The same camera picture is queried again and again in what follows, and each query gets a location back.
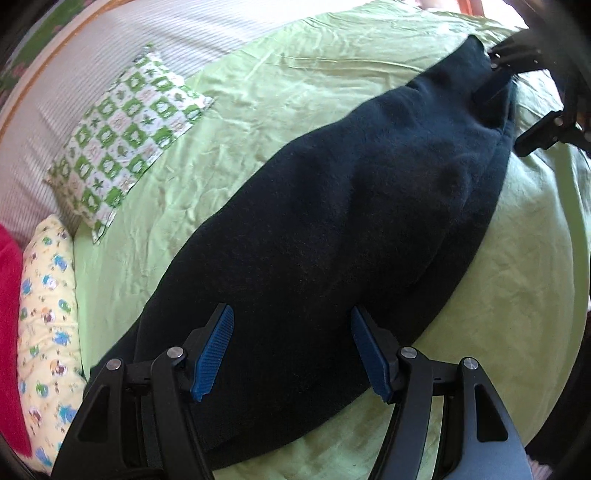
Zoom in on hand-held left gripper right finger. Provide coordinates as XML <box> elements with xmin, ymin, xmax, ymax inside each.
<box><xmin>350</xmin><ymin>305</ymin><xmax>532</xmax><ymax>480</ymax></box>

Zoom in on red blanket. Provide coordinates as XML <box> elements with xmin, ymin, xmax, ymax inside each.
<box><xmin>0</xmin><ymin>223</ymin><xmax>30</xmax><ymax>457</ymax></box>

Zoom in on grey striped mattress cover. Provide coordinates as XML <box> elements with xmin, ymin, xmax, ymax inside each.
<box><xmin>0</xmin><ymin>0</ymin><xmax>376</xmax><ymax>245</ymax></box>

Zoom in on light green bed sheet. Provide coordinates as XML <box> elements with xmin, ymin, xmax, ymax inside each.
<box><xmin>72</xmin><ymin>0</ymin><xmax>588</xmax><ymax>480</ymax></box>

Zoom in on yellow cartoon print pillow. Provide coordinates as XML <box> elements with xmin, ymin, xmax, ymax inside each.
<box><xmin>17</xmin><ymin>214</ymin><xmax>88</xmax><ymax>474</ymax></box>

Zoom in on green checkered pillow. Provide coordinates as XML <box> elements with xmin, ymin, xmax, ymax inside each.
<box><xmin>43</xmin><ymin>44</ymin><xmax>214</xmax><ymax>244</ymax></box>

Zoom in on dark navy pants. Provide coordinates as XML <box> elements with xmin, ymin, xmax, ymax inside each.
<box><xmin>89</xmin><ymin>35</ymin><xmax>516</xmax><ymax>470</ymax></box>

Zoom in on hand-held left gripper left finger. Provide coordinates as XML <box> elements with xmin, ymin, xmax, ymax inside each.
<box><xmin>52</xmin><ymin>303</ymin><xmax>235</xmax><ymax>480</ymax></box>

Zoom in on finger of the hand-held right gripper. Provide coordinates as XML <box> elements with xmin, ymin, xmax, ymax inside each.
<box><xmin>473</xmin><ymin>39</ymin><xmax>542</xmax><ymax>108</ymax></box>
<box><xmin>513</xmin><ymin>110</ymin><xmax>583</xmax><ymax>158</ymax></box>

